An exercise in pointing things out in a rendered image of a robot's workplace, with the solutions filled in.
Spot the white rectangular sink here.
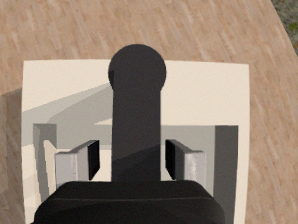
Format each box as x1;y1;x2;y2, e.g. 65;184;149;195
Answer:
21;59;250;224

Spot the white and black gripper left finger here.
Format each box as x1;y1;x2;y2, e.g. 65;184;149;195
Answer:
54;140;100;190

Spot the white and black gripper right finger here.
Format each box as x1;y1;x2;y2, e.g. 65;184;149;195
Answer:
165;139;206;188

